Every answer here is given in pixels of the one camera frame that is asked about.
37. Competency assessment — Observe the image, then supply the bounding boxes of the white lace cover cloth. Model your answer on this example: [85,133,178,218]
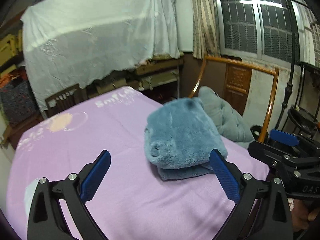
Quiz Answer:
[21,0,180,111]

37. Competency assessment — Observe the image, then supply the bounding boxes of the person's right hand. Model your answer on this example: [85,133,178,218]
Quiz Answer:
[291,199,319,232]

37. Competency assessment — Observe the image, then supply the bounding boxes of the purple printed bed sheet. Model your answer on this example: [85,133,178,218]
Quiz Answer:
[6,86,271,240]

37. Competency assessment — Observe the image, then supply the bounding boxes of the blue fluffy fleece garment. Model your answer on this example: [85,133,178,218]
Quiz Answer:
[144,98,228,181]

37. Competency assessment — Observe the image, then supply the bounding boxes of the dark patterned storage box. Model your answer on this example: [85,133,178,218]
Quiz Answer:
[1,78,38,126]

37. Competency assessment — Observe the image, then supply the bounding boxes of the grey-blue quilted blanket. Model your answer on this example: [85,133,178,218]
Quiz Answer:
[198,86,254,149]

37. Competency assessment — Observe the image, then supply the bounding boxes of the black metal stand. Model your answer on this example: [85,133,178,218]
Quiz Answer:
[274,0,320,136]

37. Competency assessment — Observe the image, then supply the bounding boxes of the yellow cardboard boxes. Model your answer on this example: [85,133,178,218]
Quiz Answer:
[0,29,22,66]

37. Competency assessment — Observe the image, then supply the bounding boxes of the dark wooden chair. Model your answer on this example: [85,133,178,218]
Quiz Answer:
[45,84,88,117]

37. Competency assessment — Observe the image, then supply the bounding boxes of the barred window with white frame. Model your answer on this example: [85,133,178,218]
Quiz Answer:
[214,0,319,67]

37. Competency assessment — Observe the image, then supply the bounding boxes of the beige checked curtain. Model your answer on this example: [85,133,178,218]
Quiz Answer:
[191,0,220,59]

